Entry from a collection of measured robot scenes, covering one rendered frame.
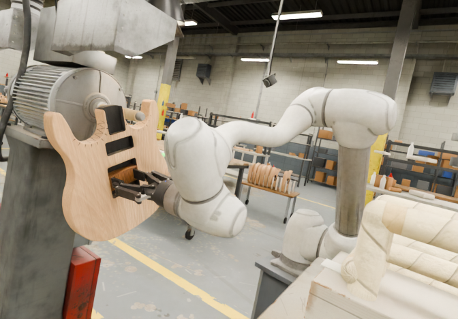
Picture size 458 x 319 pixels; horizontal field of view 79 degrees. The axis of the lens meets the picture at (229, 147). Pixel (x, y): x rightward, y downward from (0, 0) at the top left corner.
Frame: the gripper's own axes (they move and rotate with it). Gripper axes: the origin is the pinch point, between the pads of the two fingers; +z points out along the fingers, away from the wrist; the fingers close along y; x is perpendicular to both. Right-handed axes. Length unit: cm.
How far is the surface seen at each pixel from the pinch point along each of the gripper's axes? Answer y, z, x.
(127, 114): 3.1, -0.5, 19.3
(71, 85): -1.7, 18.4, 26.7
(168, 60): 732, 735, 6
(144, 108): 12.4, 3.6, 18.9
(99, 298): 23, 82, -120
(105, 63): 13.3, 22.9, 32.7
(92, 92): 3.9, 17.7, 24.1
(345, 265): -17, -66, 13
